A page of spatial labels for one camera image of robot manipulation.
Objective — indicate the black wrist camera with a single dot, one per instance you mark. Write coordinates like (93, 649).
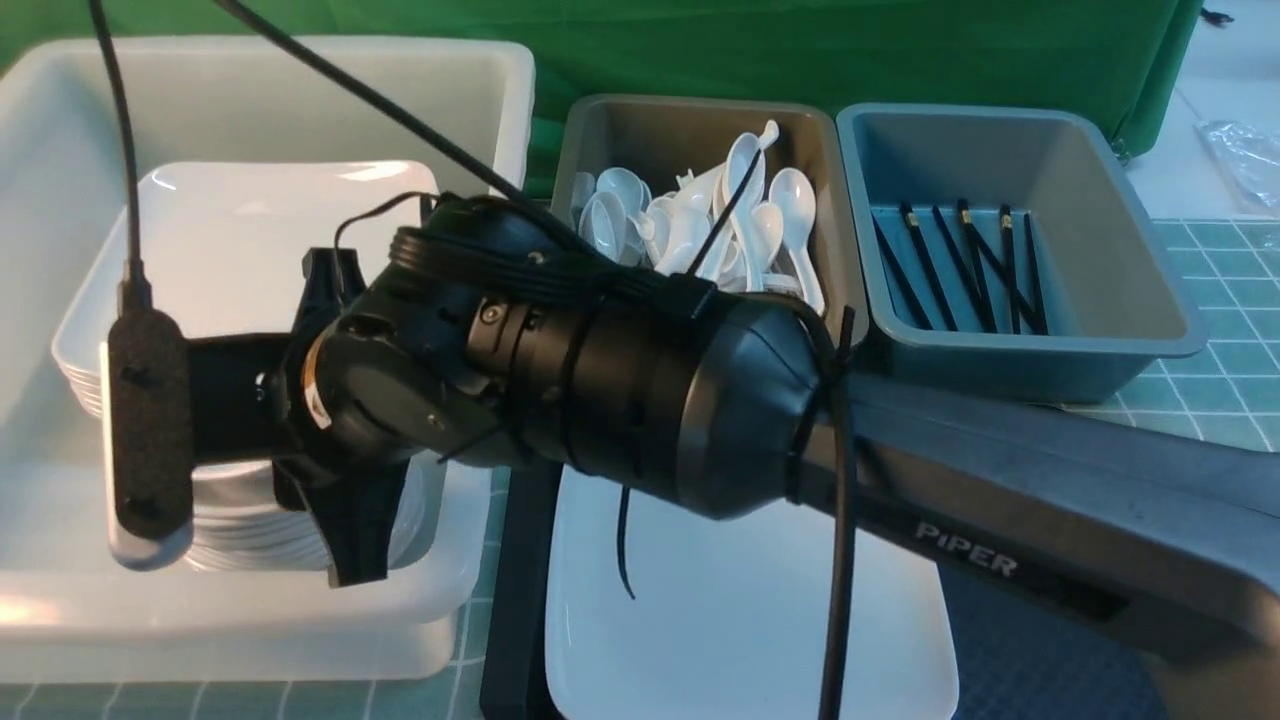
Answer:
(149, 422)

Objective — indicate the black chopsticks in bin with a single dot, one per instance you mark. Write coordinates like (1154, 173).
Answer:
(963, 270)

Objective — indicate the stack of white small bowls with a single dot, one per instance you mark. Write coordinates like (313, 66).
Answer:
(240, 527)

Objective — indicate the white small dish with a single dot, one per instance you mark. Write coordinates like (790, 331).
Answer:
(129, 550)

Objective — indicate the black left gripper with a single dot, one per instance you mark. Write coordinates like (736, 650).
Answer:
(371, 375)

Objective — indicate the clear plastic bag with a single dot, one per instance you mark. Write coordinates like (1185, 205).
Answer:
(1248, 156)

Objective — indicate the black serving tray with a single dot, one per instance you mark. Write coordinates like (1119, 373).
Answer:
(1015, 661)

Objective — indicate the stack of white square plates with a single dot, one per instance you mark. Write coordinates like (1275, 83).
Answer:
(223, 246)

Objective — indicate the pile of white spoons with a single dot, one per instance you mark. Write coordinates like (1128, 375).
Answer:
(736, 225)

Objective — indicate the white square rice plate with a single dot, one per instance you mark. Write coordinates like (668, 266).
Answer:
(728, 620)

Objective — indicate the large white plastic tub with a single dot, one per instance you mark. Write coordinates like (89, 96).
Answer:
(71, 613)

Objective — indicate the brown plastic bin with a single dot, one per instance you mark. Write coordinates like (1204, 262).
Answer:
(660, 137)

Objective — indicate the blue-grey plastic bin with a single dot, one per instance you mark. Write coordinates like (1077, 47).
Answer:
(1115, 303)

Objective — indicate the green cloth backdrop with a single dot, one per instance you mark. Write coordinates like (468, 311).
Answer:
(1111, 62)

